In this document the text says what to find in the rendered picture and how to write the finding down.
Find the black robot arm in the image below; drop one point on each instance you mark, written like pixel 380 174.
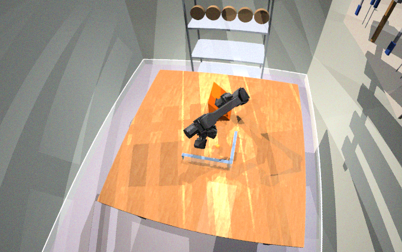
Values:
pixel 206 122

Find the low clear corner wall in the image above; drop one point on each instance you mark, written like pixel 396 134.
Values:
pixel 207 161

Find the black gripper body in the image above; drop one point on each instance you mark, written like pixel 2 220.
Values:
pixel 201 143

